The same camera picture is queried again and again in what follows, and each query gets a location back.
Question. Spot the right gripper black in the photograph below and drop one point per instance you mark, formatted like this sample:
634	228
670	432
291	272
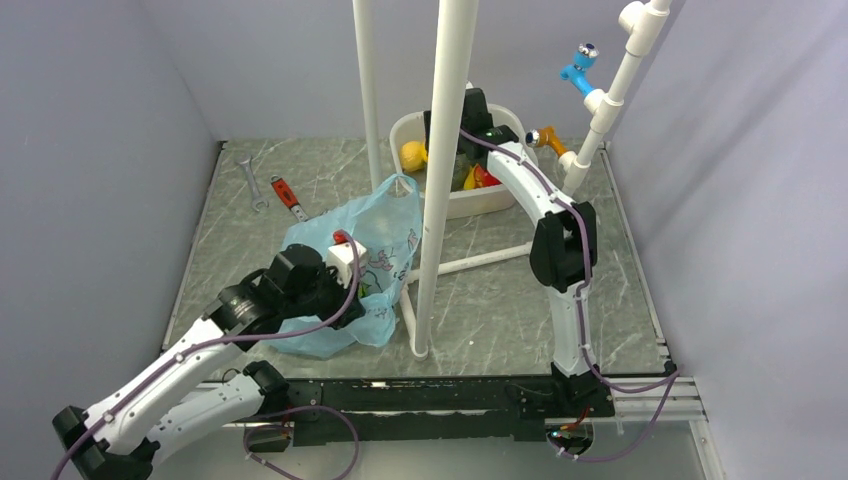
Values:
428	120

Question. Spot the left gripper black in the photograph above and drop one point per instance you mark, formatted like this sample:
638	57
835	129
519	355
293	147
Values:
355	310

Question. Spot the green striped fake fruit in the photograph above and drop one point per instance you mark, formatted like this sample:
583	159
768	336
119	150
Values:
363	290

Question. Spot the green netted fake melon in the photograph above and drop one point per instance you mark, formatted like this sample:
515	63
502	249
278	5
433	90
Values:
461	167

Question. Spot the pink fake peach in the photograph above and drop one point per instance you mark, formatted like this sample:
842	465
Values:
481	178

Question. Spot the yellow fake lemon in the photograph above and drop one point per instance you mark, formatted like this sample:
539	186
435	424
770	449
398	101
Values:
413	156

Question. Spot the light blue plastic bag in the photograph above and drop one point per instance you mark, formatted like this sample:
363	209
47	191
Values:
386	226

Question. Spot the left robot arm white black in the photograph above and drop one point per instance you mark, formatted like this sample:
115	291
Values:
134	429

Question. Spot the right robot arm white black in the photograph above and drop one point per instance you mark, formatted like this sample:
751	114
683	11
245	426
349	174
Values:
564	247

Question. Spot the white plastic basket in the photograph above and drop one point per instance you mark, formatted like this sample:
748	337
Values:
462	203

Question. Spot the orange toy faucet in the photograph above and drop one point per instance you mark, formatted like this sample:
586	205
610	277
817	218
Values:
546	137

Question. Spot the blue toy faucet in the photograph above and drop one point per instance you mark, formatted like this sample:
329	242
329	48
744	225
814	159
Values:
576	72

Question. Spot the silver open-end wrench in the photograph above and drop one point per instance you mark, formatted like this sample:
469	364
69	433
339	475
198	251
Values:
258	201

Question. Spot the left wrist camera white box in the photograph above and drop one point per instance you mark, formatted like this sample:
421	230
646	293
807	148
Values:
346	256

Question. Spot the white PVC pipe frame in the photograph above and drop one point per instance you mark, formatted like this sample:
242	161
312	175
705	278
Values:
457	20

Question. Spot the red handled adjustable wrench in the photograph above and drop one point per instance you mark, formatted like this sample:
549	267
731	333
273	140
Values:
288	198

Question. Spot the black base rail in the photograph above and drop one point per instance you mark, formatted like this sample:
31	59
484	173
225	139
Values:
520	407

